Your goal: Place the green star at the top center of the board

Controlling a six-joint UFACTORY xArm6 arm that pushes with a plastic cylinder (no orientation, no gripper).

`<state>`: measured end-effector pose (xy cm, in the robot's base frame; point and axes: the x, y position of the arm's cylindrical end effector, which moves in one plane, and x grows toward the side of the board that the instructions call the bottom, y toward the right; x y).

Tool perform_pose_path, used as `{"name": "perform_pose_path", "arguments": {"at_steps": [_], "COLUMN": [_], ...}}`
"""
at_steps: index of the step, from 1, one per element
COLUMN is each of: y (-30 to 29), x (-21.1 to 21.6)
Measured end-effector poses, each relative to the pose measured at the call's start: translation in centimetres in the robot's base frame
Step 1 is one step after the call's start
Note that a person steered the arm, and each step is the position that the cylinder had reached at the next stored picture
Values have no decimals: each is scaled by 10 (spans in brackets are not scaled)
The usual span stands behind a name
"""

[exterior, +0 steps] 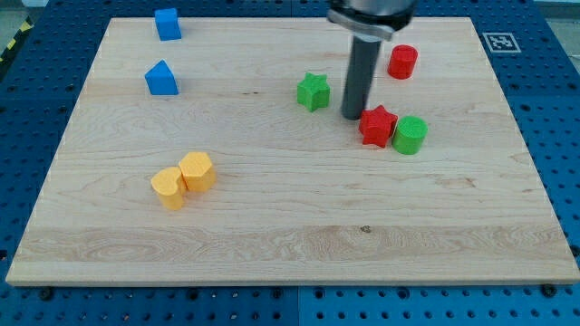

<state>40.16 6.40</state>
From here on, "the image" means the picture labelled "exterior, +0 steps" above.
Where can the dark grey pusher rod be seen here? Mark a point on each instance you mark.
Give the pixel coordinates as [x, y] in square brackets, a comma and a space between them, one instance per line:
[361, 67]

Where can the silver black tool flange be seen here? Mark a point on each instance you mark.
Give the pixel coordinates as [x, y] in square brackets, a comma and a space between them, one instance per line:
[372, 20]

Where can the green star block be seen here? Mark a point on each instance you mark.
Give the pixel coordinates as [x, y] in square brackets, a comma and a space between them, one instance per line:
[313, 91]

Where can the red star block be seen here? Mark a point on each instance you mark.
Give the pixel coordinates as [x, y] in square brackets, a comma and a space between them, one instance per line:
[377, 126]

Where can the wooden board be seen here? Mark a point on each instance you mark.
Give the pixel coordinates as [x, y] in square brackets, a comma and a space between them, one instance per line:
[298, 200]

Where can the red cylinder block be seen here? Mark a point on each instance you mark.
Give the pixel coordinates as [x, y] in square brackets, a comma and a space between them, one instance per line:
[402, 61]

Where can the green cylinder block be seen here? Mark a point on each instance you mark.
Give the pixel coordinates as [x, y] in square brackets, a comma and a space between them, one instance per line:
[409, 135]

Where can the white fiducial marker tag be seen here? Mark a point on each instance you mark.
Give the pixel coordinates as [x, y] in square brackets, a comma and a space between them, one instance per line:
[500, 42]

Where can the blue cube block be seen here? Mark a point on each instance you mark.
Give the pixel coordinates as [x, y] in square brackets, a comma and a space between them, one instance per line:
[167, 24]

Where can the yellow hexagon block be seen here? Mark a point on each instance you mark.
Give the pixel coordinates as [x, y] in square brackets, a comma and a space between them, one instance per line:
[198, 171]

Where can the blue pentagon block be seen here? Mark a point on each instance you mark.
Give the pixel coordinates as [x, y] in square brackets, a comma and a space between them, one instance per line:
[160, 80]

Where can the yellow heart block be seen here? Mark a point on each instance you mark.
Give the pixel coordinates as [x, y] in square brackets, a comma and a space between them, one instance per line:
[169, 187]

